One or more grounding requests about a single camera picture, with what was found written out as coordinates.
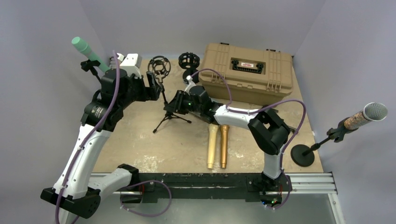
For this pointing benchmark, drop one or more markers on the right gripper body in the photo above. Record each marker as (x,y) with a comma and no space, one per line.
(184,103)

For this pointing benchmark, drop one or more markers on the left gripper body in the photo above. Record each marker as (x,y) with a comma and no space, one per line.
(138,92)

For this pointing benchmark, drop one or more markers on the black tripod mic stand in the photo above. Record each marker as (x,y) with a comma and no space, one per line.
(160,67)

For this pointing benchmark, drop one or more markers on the cream microphone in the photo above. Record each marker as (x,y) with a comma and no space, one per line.
(213,129)

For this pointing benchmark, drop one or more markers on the black round base shockmount stand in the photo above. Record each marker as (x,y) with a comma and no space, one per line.
(189,62)

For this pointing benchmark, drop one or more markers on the gold microphone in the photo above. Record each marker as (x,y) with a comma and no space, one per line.
(224,146)

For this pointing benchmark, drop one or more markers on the black stand for green microphone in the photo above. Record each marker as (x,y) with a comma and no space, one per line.
(89,65)

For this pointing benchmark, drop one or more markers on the mint green microphone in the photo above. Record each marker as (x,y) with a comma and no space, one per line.
(84,48)

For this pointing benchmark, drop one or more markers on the black stand for patterned microphone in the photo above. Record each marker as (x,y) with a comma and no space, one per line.
(303,155)

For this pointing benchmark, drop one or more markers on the silver head patterned microphone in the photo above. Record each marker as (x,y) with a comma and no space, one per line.
(370,113)

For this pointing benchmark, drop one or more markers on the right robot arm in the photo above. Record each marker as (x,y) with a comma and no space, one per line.
(268,130)

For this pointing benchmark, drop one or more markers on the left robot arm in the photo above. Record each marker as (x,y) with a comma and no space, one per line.
(74,195)

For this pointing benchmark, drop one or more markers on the tan plastic toolbox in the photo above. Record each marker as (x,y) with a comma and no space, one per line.
(260,77)

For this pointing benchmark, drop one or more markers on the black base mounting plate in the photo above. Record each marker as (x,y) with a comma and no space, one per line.
(250,187)

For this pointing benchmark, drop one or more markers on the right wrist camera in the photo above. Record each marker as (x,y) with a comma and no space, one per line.
(190,84)

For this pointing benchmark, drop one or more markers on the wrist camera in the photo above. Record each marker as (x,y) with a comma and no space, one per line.
(190,84)
(130,63)

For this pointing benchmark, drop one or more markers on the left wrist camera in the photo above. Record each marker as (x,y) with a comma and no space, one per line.
(130,63)

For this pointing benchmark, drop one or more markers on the aluminium table frame rail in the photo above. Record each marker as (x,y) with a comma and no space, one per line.
(179,147)

